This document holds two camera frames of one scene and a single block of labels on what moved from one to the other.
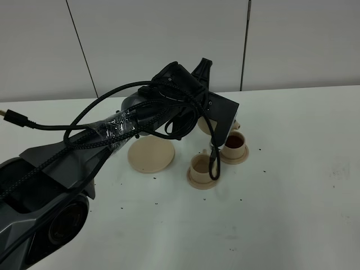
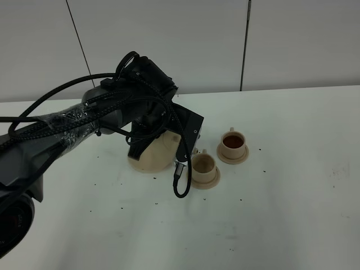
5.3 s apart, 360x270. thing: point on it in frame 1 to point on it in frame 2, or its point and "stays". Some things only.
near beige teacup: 200,167 stays
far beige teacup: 234,146 stays
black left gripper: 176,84 to 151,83
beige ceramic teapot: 204,127 to 160,154
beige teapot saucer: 151,154 stays
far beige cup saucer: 235,161 stays
